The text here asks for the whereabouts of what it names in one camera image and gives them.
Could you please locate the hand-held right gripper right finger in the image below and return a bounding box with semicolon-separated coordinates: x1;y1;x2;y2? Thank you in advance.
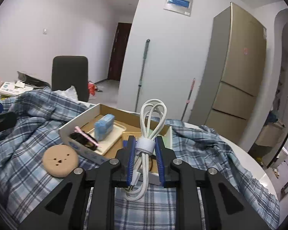
155;135;271;230

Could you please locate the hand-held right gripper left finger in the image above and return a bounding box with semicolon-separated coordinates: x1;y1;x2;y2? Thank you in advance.
18;135;137;230

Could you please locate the white braided cable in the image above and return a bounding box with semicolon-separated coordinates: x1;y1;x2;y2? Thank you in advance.
123;99;167;201

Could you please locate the blue tissue packet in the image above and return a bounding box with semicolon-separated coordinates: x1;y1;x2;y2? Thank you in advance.
94;113;116;142

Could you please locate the pink pen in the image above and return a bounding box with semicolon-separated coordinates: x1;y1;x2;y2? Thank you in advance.
74;126;101;148

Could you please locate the shallow cardboard box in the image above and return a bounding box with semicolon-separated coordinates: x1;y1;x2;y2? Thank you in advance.
58;103;173;186

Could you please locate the blue plaid cloth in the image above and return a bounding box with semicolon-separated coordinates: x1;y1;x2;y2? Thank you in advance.
0;86;280;230

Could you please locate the white blue printed box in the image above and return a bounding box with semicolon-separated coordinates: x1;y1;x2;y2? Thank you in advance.
0;81;34;96

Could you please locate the grey bag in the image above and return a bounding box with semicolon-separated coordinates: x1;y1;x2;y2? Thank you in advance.
17;71;51;88

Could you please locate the round wooden disc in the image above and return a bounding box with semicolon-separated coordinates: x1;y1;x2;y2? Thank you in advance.
42;145;79;178

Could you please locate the clear plastic bag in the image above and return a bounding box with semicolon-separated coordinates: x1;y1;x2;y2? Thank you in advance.
55;86;79;101

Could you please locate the red plastic bag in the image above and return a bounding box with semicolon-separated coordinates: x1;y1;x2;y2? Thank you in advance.
87;81;98;95

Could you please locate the dark grey chair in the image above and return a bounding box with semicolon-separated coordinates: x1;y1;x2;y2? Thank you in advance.
51;55;90;103

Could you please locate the dark brown door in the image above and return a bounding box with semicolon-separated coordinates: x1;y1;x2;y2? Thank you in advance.
107;22;132;81

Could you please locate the wooden vanity cabinet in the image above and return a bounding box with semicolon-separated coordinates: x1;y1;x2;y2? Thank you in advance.
254;122;285;147

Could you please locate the gold refrigerator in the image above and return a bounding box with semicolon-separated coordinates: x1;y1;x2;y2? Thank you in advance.
189;2;267;138

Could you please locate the white toilet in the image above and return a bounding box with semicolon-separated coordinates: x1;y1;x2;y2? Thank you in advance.
277;147;288;168

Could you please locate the pink broom handle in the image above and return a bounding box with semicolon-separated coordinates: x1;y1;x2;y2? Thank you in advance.
181;78;196;122

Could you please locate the dark door frame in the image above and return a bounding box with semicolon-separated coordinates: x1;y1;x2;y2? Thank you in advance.
266;114;288;168

